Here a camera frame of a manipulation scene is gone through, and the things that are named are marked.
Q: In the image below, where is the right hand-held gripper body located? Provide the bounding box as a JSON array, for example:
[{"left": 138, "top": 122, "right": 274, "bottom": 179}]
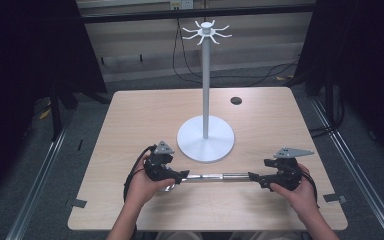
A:
[{"left": 259, "top": 147, "right": 315, "bottom": 193}]

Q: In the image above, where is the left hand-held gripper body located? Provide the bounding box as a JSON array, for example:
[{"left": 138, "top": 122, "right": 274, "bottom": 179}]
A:
[{"left": 142, "top": 140, "right": 182, "bottom": 183}]

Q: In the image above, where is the shiny metal utensil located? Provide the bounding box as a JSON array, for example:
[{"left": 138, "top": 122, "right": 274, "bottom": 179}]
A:
[{"left": 162, "top": 172, "right": 252, "bottom": 193}]

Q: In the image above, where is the person's left hand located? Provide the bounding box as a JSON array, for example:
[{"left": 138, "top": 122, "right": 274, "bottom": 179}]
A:
[{"left": 125, "top": 155, "right": 177, "bottom": 210}]

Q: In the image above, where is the person's right hand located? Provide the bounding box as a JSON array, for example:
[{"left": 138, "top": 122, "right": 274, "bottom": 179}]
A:
[{"left": 269, "top": 162, "right": 315, "bottom": 225}]

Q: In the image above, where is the white hook stand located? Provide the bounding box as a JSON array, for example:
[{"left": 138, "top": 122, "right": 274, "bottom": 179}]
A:
[{"left": 176, "top": 19, "right": 236, "bottom": 164}]

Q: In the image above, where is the black stand leg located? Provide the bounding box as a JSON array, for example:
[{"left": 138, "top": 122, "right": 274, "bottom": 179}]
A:
[{"left": 48, "top": 78, "right": 64, "bottom": 142}]

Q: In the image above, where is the dark curtain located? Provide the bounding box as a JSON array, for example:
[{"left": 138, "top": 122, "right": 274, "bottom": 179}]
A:
[
  {"left": 0, "top": 0, "right": 108, "bottom": 208},
  {"left": 294, "top": 0, "right": 384, "bottom": 168}
]

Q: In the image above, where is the black horizontal bar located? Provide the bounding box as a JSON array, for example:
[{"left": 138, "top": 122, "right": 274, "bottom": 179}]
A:
[{"left": 79, "top": 3, "right": 316, "bottom": 24}]

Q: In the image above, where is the right hand-held gripper black cable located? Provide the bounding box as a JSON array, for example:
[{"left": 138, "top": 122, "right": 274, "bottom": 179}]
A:
[{"left": 299, "top": 165, "right": 320, "bottom": 209}]

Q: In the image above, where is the hand-held gripper black cable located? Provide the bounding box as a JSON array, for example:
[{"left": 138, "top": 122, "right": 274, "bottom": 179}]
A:
[
  {"left": 299, "top": 165, "right": 320, "bottom": 209},
  {"left": 123, "top": 144, "right": 157, "bottom": 203}
]

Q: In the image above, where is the left hand-held gripper black cable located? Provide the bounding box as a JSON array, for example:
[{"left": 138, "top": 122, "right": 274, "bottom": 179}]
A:
[{"left": 123, "top": 144, "right": 157, "bottom": 203}]

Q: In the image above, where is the grey table edge bracket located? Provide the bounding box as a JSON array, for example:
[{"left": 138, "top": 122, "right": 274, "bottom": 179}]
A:
[
  {"left": 323, "top": 193, "right": 348, "bottom": 205},
  {"left": 65, "top": 198, "right": 88, "bottom": 209}
]

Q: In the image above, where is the metal floor rail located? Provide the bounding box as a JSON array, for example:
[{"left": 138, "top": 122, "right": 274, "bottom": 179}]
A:
[
  {"left": 309, "top": 97, "right": 384, "bottom": 240},
  {"left": 5, "top": 128, "right": 70, "bottom": 240}
]

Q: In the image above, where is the bundle of black cables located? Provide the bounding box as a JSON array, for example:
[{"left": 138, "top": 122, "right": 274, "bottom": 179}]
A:
[{"left": 308, "top": 74, "right": 346, "bottom": 139}]

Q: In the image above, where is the black floor cable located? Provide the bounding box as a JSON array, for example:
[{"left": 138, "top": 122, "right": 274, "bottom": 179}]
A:
[{"left": 171, "top": 18, "right": 208, "bottom": 85}]

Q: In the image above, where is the white wall socket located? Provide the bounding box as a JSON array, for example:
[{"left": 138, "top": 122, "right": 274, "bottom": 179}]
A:
[{"left": 169, "top": 0, "right": 194, "bottom": 10}]

